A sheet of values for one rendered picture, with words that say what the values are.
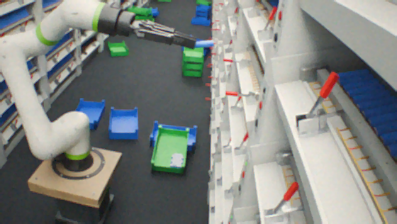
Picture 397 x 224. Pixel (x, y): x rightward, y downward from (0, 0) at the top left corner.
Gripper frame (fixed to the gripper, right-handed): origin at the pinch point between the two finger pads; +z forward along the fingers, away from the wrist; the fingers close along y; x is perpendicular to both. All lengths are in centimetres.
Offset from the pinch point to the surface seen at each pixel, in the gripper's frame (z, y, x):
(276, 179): 24, -46, 7
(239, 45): 22.0, 29.8, 4.7
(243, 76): 22.5, 5.6, 8.0
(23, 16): -106, 91, 40
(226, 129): 30, 30, 44
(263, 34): 18.6, -13.6, -12.1
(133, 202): -2, 25, 102
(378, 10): 16, -64, -29
